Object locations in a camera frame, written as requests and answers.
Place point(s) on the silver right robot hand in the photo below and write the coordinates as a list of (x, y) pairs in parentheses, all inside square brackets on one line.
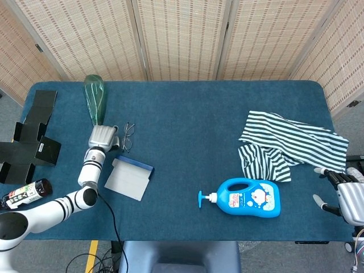
[(352, 199)]

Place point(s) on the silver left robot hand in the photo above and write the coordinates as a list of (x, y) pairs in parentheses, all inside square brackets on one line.
[(102, 138)]

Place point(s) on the thin-framed eyeglasses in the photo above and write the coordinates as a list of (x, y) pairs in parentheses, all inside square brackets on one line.
[(128, 143)]

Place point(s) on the blue and white box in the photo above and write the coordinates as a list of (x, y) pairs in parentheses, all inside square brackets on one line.
[(125, 179)]

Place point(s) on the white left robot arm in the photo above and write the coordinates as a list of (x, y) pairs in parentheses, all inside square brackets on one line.
[(91, 170)]

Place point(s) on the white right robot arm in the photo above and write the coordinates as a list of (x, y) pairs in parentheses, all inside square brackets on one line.
[(359, 247)]

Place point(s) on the dark object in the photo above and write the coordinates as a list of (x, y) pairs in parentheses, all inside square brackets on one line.
[(48, 150)]

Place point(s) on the green plastic spray bottle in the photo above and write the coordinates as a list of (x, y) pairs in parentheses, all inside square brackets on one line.
[(95, 99)]

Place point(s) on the blue velvet tablecloth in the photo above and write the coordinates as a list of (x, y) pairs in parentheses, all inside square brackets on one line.
[(182, 113)]

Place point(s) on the green white striped cloth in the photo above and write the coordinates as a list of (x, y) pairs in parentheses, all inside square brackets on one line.
[(284, 133)]

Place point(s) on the dark bottle with printed label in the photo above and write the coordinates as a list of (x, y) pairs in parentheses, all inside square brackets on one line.
[(25, 196)]

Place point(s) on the blue pump detergent bottle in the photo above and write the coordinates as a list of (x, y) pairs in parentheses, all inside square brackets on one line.
[(256, 204)]

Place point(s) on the woven bamboo folding screen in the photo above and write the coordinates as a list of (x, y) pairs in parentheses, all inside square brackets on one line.
[(182, 37)]

